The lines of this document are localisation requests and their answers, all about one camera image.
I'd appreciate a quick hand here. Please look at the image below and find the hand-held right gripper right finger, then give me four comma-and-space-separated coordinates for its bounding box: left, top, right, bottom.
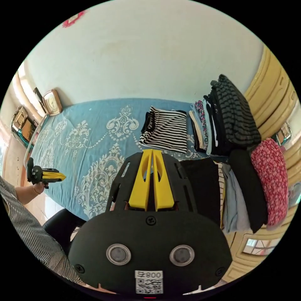
153, 149, 176, 212

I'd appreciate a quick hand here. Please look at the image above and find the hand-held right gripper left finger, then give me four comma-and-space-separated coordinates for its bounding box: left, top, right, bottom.
128, 149, 153, 211

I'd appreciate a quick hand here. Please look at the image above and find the person's left forearm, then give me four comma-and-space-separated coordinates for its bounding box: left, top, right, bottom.
14, 185, 39, 201

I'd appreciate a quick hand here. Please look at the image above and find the black and white striped top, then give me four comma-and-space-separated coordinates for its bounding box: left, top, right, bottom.
138, 106, 188, 155

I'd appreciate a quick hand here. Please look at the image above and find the person's left hand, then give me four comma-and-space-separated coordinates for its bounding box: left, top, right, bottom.
33, 182, 49, 195

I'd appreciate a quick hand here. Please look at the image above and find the shelf with cartons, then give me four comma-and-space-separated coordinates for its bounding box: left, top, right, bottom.
10, 106, 39, 147

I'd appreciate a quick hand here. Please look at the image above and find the person's body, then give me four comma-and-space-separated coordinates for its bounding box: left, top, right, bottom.
0, 176, 86, 288

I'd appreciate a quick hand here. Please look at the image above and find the bed with blue printed sheet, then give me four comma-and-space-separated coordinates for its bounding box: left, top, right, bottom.
24, 98, 230, 221

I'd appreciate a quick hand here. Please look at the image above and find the wooden framed clock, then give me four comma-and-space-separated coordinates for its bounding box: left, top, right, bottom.
42, 88, 63, 116

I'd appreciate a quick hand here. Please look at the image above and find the pile of clothes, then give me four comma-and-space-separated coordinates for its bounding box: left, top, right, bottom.
180, 74, 290, 234

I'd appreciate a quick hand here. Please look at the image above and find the yellow wooden cupboard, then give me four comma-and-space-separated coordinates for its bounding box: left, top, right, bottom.
221, 46, 301, 284

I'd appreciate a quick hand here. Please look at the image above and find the dark picture frame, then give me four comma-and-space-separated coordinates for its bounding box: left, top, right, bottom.
33, 87, 47, 114

